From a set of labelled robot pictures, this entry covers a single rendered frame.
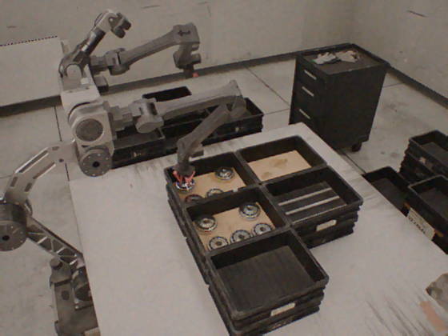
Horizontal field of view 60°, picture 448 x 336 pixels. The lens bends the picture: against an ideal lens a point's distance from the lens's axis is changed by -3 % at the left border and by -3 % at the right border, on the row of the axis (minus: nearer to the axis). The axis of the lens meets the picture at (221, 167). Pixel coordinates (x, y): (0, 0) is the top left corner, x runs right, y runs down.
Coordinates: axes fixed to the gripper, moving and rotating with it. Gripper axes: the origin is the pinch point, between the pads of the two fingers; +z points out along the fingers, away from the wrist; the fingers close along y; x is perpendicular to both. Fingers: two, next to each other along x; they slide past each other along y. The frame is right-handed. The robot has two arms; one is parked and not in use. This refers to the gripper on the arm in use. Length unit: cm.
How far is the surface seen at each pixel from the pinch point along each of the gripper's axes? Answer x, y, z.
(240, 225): 10.4, -36.4, 3.6
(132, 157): -41, 72, 39
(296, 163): -46, -44, 4
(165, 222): 15.3, 3.4, 17.0
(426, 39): -365, -92, 29
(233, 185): -13.3, -20.9, 3.9
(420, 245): -29, -117, 16
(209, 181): -10.3, -8.4, 4.0
